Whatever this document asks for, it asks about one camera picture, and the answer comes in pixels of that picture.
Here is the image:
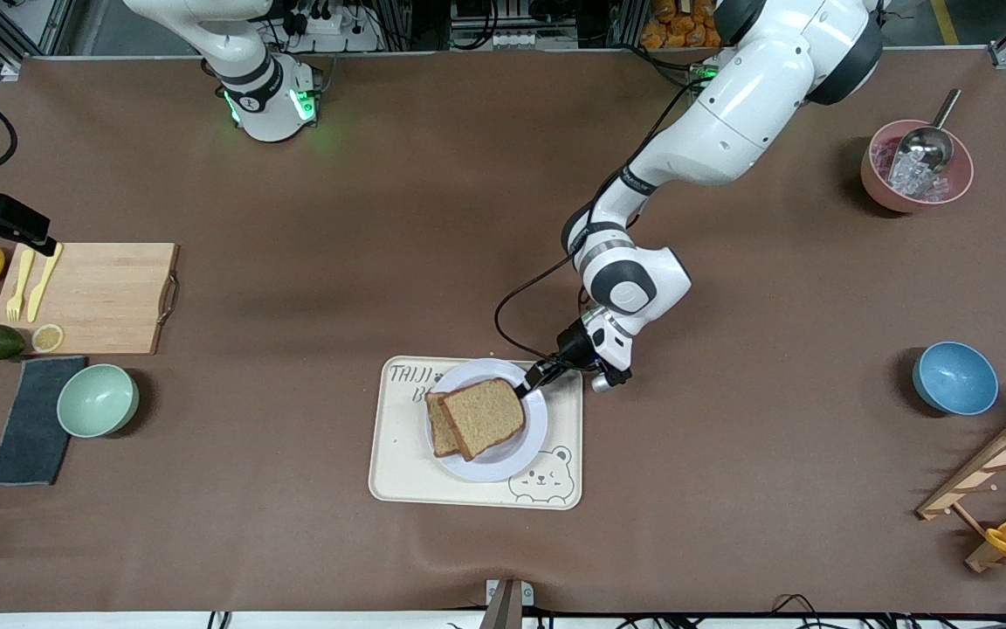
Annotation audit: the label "white socket strip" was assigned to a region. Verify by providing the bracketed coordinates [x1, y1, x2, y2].
[487, 31, 580, 50]

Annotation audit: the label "orange snack bag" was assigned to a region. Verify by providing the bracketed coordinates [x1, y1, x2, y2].
[640, 0, 727, 51]

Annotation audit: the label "dark grey cloth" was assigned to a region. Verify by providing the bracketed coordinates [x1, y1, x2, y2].
[0, 356, 89, 487]

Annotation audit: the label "blue bowl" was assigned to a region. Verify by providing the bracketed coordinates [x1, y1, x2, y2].
[912, 341, 1000, 417]

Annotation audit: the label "yellow plastic fork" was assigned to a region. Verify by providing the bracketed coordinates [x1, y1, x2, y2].
[5, 249, 35, 323]

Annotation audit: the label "clear ice cubes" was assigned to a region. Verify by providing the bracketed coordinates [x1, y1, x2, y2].
[887, 153, 949, 200]

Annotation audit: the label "white power strip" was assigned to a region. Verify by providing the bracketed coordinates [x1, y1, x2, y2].
[280, 7, 382, 53]

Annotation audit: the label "cream bear print tray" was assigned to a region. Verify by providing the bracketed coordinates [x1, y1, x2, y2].
[369, 356, 584, 511]

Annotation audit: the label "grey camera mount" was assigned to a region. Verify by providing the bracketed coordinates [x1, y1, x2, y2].
[479, 578, 535, 629]

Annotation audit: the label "pink bowl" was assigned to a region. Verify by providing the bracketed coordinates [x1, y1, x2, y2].
[860, 120, 975, 214]

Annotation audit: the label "metal scoop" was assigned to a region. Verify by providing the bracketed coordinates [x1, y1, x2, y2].
[887, 87, 963, 197]

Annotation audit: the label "white round plate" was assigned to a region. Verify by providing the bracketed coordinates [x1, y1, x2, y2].
[424, 358, 549, 484]

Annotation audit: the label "brown bread slice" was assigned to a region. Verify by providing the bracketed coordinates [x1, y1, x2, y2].
[440, 377, 527, 462]
[425, 391, 462, 459]

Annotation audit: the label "wooden rack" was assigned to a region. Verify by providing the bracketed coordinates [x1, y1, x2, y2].
[916, 402, 1006, 575]

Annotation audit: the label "wooden cutting board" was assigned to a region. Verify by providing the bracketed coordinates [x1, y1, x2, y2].
[0, 242, 181, 356]

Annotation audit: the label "mint green bowl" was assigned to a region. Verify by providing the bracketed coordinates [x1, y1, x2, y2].
[56, 363, 141, 439]

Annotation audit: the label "yellow plastic knife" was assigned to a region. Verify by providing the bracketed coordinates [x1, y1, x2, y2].
[27, 245, 65, 322]

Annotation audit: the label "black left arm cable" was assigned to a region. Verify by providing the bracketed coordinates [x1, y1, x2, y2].
[494, 74, 709, 366]

